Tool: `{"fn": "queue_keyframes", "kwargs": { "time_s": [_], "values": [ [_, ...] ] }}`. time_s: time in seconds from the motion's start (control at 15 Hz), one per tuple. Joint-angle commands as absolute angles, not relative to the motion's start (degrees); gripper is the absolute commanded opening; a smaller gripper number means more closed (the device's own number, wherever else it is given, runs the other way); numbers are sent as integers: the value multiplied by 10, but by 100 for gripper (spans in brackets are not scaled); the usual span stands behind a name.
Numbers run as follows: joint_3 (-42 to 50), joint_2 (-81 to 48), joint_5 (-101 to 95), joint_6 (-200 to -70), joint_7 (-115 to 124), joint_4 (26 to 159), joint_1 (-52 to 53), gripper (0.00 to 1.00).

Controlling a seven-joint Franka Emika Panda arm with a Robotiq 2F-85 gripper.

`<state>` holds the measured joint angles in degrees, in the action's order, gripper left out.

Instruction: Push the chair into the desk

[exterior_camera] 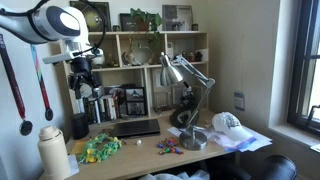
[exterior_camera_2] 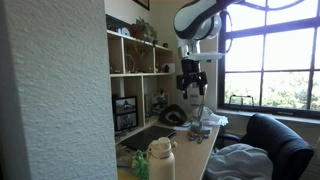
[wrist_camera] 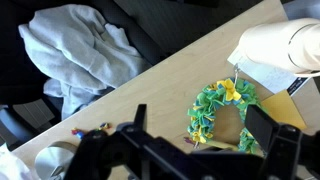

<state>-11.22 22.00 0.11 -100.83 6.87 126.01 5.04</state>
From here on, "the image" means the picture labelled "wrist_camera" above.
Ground yellow envelope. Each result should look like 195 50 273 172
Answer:
261 90 306 130

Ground white printed paper sheet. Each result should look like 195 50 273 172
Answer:
228 49 308 96

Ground green yellow fabric lei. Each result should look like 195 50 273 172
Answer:
187 78 264 146

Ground grey hooded sweatshirt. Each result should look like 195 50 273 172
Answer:
18 4 151 119

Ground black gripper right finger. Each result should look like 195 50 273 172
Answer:
245 105 279 151

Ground cream insulated water bottle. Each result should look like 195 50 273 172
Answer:
238 18 320 77

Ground black office chair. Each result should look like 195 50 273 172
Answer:
0 0 168 151

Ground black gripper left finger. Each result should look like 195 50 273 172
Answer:
134 104 147 130

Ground small colourful toy pieces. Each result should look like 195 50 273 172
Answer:
71 122 112 139

